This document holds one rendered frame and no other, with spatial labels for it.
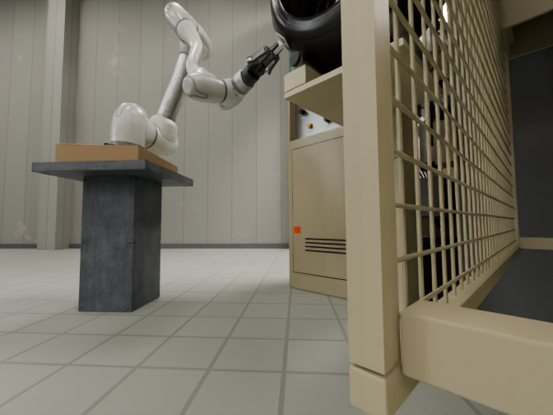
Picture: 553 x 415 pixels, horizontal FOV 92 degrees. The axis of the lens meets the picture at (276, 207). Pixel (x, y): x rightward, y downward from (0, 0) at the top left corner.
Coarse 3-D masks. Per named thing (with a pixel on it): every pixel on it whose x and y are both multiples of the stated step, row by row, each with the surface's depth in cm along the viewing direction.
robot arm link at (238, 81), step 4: (240, 72) 115; (236, 76) 116; (240, 76) 115; (232, 80) 118; (236, 80) 116; (240, 80) 115; (244, 80) 115; (236, 84) 117; (240, 84) 116; (244, 84) 115; (248, 84) 117; (236, 88) 118; (240, 88) 117; (244, 88) 117; (248, 88) 117; (240, 92) 119; (244, 92) 120; (248, 92) 122
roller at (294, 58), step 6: (294, 54) 84; (300, 54) 83; (294, 60) 84; (300, 60) 83; (306, 60) 85; (294, 66) 84; (300, 66) 85; (312, 66) 87; (318, 66) 90; (318, 72) 90; (324, 72) 92
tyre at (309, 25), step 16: (272, 0) 91; (288, 0) 101; (304, 0) 106; (320, 0) 109; (400, 0) 67; (272, 16) 92; (288, 16) 84; (304, 16) 108; (320, 16) 76; (336, 16) 72; (416, 16) 73; (288, 32) 85; (304, 32) 80; (320, 32) 77; (336, 32) 74; (416, 32) 78; (288, 48) 90; (304, 48) 83; (320, 48) 80; (336, 48) 78; (320, 64) 89; (336, 64) 86
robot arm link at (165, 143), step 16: (208, 48) 156; (176, 64) 152; (176, 80) 150; (176, 96) 152; (160, 112) 151; (176, 112) 155; (160, 128) 148; (176, 128) 156; (160, 144) 149; (176, 144) 161
